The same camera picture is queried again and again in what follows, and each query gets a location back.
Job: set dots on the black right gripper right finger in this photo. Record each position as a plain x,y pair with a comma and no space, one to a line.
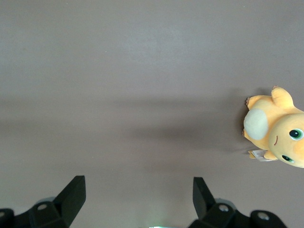
204,204

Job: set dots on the orange plush toy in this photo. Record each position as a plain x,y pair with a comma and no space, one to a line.
280,118

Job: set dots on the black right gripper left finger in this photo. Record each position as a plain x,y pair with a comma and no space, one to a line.
71,202

